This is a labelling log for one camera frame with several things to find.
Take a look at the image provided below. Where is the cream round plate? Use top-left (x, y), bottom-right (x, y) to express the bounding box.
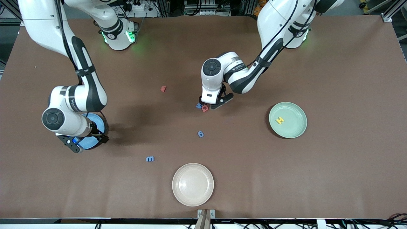
top-left (172, 163), bottom-right (214, 207)

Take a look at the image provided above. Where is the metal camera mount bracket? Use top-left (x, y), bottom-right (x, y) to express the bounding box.
top-left (197, 209), bottom-right (216, 229)

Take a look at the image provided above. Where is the blue round plate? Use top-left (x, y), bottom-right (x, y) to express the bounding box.
top-left (78, 113), bottom-right (108, 150)

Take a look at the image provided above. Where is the aluminium frame profile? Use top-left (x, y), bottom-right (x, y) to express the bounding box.
top-left (0, 0), bottom-right (31, 26)
top-left (382, 0), bottom-right (407, 23)

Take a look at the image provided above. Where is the brown table cover sheet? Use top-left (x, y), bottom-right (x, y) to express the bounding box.
top-left (0, 15), bottom-right (407, 220)

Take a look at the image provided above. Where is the white power strip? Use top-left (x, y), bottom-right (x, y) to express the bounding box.
top-left (126, 0), bottom-right (159, 18)

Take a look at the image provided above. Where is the pale green round plate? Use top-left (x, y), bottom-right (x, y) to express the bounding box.
top-left (269, 102), bottom-right (308, 139)

